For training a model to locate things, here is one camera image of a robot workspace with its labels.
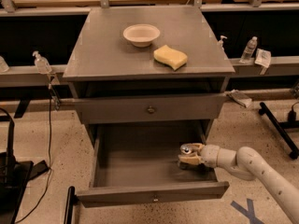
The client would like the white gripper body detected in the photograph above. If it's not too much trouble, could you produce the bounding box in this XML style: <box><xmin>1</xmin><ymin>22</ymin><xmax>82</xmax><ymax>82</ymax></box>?
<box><xmin>200</xmin><ymin>145</ymin><xmax>221</xmax><ymax>168</ymax></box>

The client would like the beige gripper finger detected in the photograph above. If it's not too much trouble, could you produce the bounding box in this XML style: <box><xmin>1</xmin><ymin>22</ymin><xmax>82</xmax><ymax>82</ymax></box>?
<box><xmin>178</xmin><ymin>155</ymin><xmax>202</xmax><ymax>165</ymax></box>
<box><xmin>189</xmin><ymin>143</ymin><xmax>205</xmax><ymax>153</ymax></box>

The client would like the silver redbull can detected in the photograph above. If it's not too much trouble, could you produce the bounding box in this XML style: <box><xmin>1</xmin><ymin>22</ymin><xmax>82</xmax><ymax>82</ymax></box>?
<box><xmin>178</xmin><ymin>144</ymin><xmax>193</xmax><ymax>169</ymax></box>

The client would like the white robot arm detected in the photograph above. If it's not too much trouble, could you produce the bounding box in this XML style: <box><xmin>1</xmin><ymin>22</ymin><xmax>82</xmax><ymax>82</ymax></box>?
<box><xmin>178</xmin><ymin>143</ymin><xmax>299</xmax><ymax>224</ymax></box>

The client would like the closed grey top drawer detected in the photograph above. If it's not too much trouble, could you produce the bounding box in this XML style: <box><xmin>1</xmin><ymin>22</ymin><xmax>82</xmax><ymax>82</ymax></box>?
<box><xmin>75</xmin><ymin>94</ymin><xmax>226</xmax><ymax>124</ymax></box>

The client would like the open grey middle drawer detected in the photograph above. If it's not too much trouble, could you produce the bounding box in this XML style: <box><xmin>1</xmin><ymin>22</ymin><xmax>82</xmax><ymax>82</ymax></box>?
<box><xmin>77</xmin><ymin>120</ymin><xmax>229</xmax><ymax>207</ymax></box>

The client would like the grey wooden drawer cabinet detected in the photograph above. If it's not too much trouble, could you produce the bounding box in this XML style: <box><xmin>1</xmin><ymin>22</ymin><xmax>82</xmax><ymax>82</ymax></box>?
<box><xmin>64</xmin><ymin>6</ymin><xmax>234</xmax><ymax>141</ymax></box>

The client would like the grey cloth rag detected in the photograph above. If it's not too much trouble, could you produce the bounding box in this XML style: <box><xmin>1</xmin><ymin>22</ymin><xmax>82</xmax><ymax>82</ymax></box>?
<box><xmin>228</xmin><ymin>90</ymin><xmax>252</xmax><ymax>107</ymax></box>

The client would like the black stand base right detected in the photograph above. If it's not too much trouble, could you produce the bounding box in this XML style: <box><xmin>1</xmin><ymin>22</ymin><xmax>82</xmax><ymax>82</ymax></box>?
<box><xmin>258</xmin><ymin>102</ymin><xmax>299</xmax><ymax>160</ymax></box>

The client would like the black stand base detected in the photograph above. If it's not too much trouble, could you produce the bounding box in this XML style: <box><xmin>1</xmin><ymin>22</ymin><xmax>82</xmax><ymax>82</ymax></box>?
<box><xmin>258</xmin><ymin>102</ymin><xmax>299</xmax><ymax>160</ymax></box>
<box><xmin>0</xmin><ymin>108</ymin><xmax>50</xmax><ymax>224</ymax></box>

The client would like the yellow sponge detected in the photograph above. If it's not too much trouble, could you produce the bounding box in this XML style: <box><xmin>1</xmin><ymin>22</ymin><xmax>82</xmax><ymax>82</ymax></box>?
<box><xmin>153</xmin><ymin>45</ymin><xmax>188</xmax><ymax>71</ymax></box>

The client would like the small pump bottle right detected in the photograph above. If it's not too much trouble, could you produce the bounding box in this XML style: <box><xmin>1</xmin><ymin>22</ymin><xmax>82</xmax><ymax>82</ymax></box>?
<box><xmin>218</xmin><ymin>35</ymin><xmax>228</xmax><ymax>51</ymax></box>

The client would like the white crumpled packet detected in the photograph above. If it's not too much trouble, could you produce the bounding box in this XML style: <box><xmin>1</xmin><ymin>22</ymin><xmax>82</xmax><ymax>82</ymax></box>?
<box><xmin>254</xmin><ymin>49</ymin><xmax>271</xmax><ymax>68</ymax></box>

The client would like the clear plastic water bottle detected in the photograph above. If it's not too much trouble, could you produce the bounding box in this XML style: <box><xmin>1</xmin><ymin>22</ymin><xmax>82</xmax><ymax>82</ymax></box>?
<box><xmin>240</xmin><ymin>36</ymin><xmax>258</xmax><ymax>63</ymax></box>

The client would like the white paper bowl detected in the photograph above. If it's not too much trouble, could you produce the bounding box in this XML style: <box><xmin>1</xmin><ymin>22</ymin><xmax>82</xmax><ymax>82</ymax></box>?
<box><xmin>123</xmin><ymin>24</ymin><xmax>160</xmax><ymax>48</ymax></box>

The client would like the black bar at bottom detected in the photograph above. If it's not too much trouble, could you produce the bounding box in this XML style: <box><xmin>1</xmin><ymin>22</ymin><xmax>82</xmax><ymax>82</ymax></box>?
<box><xmin>64</xmin><ymin>186</ymin><xmax>78</xmax><ymax>224</ymax></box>

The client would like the clear pump sanitizer bottle left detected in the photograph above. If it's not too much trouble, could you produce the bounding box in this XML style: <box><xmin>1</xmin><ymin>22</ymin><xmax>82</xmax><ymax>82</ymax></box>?
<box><xmin>33</xmin><ymin>50</ymin><xmax>52</xmax><ymax>75</ymax></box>

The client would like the black stand base left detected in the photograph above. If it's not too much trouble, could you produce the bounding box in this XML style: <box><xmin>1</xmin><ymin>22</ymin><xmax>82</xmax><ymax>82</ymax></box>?
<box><xmin>0</xmin><ymin>108</ymin><xmax>50</xmax><ymax>224</ymax></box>

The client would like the clear bottle far left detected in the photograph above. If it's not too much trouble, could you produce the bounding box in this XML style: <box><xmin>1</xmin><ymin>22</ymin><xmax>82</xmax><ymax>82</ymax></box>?
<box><xmin>0</xmin><ymin>56</ymin><xmax>9</xmax><ymax>73</ymax></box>

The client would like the black hanging cable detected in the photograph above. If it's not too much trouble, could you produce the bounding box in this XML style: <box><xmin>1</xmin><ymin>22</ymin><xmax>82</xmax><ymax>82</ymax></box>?
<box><xmin>14</xmin><ymin>74</ymin><xmax>62</xmax><ymax>224</ymax></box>

